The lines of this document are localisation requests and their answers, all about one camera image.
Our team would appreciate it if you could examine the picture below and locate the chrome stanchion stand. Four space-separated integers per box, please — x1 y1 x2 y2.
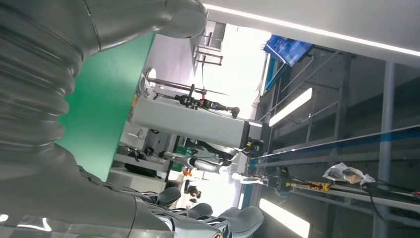
144 67 230 97

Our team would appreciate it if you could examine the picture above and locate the white robot stand machine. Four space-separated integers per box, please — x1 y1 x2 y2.
129 95 265 152

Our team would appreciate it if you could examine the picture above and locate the rectangular ceiling light panel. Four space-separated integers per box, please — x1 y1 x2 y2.
268 87 313 128
258 198 311 238

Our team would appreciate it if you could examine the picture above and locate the blue monitor screen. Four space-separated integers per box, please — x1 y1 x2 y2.
263 34 313 67

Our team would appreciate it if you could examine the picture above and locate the clear plastic bag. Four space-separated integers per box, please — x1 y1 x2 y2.
322 162 376 185

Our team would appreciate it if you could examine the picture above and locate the long LED light strip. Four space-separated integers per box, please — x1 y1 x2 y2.
202 3 420 57

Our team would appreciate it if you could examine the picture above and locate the black yellow gantry rail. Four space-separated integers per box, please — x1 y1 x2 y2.
241 166 420 214

